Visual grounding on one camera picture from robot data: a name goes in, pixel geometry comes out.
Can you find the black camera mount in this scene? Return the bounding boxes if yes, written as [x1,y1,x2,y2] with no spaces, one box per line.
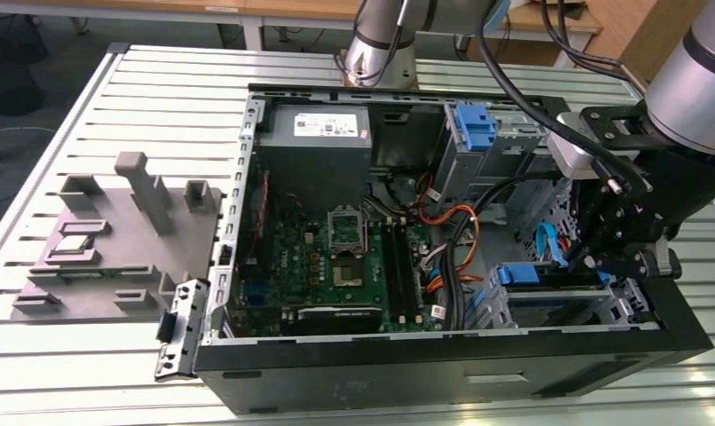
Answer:
[580,105,653,151]

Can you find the orange wire bundle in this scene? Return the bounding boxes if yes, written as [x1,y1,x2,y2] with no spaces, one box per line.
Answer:
[417,170,485,296]

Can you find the blue data wire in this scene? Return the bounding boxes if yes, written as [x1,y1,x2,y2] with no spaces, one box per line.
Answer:
[537,224,573,270]

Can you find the metal disk bay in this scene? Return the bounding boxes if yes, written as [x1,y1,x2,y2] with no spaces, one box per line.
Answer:
[489,260,648,330]

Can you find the hard disk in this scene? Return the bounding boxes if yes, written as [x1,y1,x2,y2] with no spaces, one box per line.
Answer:
[497,262,617,312]

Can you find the black PC case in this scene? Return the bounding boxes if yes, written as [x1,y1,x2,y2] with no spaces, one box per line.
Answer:
[191,82,715,416]

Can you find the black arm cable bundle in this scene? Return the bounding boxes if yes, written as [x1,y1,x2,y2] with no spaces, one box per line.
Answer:
[480,0,656,193]

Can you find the blue plastic drive latch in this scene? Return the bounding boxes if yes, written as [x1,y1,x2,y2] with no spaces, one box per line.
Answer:
[456,101,497,152]

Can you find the brown wooden cabinet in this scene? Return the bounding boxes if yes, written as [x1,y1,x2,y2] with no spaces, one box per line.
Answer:
[616,0,709,85]

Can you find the grey metal drive cage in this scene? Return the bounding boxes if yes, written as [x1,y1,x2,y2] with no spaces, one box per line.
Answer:
[437,101,564,208]

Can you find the silver CPU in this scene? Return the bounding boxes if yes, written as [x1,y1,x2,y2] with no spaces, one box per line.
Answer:
[53,233,97,252]

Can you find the black office chair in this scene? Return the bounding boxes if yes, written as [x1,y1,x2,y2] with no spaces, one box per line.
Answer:
[0,12,49,119]

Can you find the metal socket cover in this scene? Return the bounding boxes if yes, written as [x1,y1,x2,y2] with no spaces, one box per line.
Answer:
[325,207,370,258]

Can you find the grey parts rack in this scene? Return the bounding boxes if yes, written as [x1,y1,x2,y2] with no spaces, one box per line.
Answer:
[11,150,229,320]

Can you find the CPU socket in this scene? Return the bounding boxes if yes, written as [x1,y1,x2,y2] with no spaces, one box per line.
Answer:
[329,256,369,289]

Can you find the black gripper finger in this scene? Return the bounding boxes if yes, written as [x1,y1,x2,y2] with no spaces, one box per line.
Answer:
[570,177,637,272]
[592,210,685,283]

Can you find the green motherboard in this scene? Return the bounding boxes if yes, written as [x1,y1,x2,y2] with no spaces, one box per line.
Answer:
[233,208,448,336]

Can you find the thick black cable bundle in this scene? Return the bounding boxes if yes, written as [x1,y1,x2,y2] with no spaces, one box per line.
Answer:
[440,171,564,332]

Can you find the grey power supply unit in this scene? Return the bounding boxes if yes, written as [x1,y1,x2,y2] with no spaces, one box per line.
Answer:
[257,104,374,209]

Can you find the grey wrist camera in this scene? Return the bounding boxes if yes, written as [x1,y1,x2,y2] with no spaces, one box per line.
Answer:
[546,113,609,179]

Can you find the white framed wooden desk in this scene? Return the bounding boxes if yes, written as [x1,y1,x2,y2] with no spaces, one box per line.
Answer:
[262,0,605,67]
[0,0,265,51]

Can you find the black graphics card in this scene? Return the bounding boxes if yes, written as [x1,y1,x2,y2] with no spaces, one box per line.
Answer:
[279,304,385,337]

